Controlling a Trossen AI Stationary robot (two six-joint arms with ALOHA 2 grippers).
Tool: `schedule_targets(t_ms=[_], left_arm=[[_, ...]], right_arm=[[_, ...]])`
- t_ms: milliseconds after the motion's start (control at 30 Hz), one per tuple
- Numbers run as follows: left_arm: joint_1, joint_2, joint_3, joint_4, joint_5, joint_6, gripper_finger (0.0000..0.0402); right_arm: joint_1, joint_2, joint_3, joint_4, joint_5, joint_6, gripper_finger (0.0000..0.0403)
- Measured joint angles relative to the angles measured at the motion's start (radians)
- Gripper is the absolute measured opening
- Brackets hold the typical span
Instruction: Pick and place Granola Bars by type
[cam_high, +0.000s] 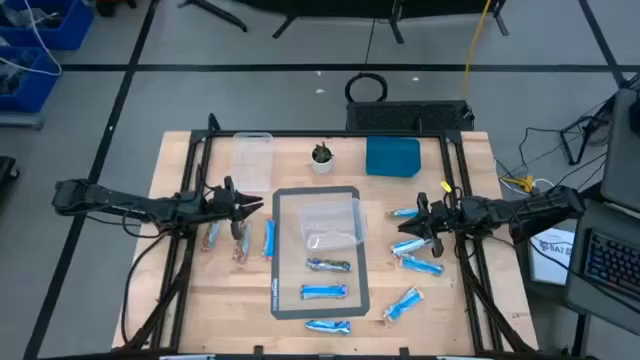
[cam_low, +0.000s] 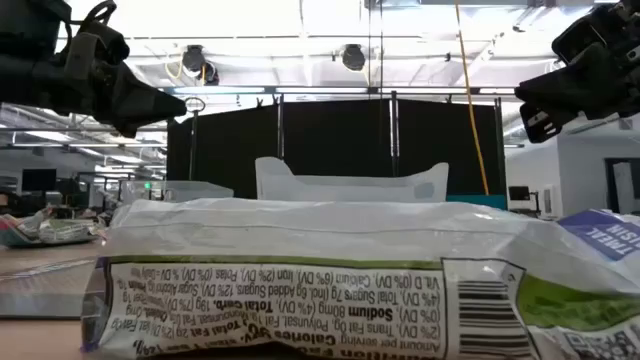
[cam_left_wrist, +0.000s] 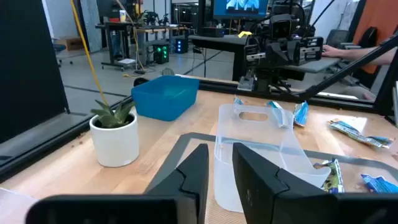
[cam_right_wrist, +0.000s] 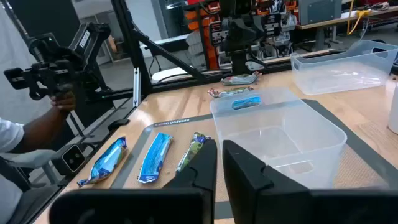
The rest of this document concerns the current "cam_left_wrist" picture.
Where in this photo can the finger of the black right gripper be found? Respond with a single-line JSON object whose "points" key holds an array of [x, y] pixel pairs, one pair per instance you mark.
{"points": [[276, 56], [293, 53]]}

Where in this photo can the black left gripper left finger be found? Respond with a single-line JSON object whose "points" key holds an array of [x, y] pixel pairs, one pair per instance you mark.
{"points": [[186, 186]]}

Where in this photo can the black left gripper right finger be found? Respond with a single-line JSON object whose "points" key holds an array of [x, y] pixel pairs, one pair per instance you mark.
{"points": [[264, 186]]}

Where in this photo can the clear plastic container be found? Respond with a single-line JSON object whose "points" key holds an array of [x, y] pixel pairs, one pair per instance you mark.
{"points": [[264, 130], [12, 208]]}

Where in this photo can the blue granola bar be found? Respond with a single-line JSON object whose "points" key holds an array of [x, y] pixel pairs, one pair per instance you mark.
{"points": [[357, 133], [377, 183], [301, 113], [278, 113], [237, 101]]}

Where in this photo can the dark blue bar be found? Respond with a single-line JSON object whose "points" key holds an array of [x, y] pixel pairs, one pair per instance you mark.
{"points": [[334, 177]]}

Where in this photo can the blue plastic bin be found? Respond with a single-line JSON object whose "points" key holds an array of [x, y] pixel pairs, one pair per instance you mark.
{"points": [[161, 102]]}

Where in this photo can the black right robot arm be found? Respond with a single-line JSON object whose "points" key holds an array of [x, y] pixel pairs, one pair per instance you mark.
{"points": [[264, 79]]}

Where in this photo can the grey desk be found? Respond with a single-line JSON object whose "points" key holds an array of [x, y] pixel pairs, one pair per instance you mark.
{"points": [[311, 65]]}

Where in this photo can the person's hand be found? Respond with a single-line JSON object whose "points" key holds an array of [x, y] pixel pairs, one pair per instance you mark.
{"points": [[331, 51]]}

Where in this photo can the grey office chair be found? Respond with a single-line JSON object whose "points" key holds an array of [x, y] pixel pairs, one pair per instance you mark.
{"points": [[337, 37]]}

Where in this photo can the yellow tape tag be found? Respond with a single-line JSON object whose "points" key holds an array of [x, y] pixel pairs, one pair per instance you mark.
{"points": [[244, 33]]}

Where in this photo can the monitor with blue screen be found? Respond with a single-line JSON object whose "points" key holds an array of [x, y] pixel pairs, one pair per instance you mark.
{"points": [[241, 9]]}

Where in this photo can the black desk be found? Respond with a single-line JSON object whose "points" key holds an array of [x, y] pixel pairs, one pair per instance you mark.
{"points": [[217, 42]]}

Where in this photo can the black desktop device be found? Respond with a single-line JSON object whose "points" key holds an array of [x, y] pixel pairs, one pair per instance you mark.
{"points": [[213, 31]]}

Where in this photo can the white pot with succulent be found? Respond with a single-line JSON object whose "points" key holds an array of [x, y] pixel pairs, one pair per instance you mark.
{"points": [[115, 146]]}

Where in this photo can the grey-bordered silicone baking mat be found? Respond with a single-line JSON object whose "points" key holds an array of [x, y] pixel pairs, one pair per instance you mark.
{"points": [[353, 177]]}

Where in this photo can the computer tower blue lights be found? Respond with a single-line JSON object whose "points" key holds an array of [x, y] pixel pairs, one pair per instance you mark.
{"points": [[181, 45]]}

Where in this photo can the computer tower green lights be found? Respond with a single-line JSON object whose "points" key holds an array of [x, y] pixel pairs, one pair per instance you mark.
{"points": [[161, 53]]}

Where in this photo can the wooden-top workbench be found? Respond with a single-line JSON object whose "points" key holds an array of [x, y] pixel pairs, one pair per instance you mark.
{"points": [[155, 28]]}

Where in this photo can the cardboard box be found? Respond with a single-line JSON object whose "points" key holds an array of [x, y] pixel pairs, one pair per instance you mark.
{"points": [[72, 43]]}

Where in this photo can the blue stool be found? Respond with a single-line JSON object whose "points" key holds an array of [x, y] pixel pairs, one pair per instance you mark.
{"points": [[59, 47]]}

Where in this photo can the black partition panel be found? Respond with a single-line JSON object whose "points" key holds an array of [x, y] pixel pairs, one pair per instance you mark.
{"points": [[28, 62]]}

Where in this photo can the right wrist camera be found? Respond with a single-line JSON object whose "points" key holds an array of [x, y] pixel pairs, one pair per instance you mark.
{"points": [[281, 28]]}

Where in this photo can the black aluminium table frame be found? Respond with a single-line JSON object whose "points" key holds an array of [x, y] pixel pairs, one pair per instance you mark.
{"points": [[348, 104]]}

